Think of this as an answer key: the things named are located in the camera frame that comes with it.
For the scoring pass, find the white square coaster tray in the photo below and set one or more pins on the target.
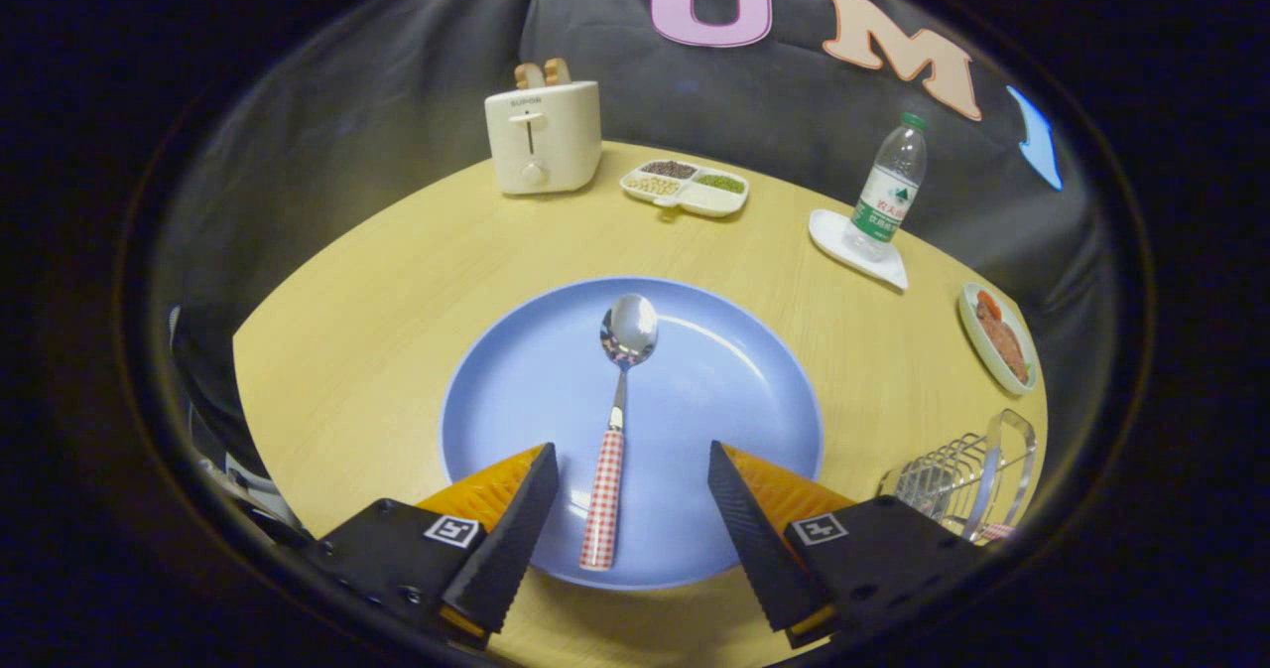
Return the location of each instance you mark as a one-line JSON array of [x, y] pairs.
[[831, 231]]

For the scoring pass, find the white toaster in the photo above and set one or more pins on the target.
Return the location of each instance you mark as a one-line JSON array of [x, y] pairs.
[[546, 142]]

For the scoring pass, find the clear water bottle green cap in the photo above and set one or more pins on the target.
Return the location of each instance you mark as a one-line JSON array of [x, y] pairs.
[[886, 197]]

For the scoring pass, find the blue round plate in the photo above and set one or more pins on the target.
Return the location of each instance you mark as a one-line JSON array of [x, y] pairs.
[[714, 370]]

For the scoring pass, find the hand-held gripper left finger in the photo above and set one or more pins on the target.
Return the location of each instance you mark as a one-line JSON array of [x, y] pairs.
[[516, 539]]

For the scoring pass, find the cooked meat with vegetables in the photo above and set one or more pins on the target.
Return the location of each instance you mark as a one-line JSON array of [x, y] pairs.
[[1004, 342]]

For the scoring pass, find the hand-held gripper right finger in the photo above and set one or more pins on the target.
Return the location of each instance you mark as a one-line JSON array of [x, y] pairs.
[[759, 549]]

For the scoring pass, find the white divided dish with beans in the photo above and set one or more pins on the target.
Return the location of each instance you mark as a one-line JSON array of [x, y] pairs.
[[706, 201]]

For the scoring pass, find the toast bread slice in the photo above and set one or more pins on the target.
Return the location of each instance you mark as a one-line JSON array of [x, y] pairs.
[[558, 71], [529, 76]]

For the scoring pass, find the pale green oval plate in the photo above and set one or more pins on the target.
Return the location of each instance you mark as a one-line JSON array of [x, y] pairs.
[[972, 335]]

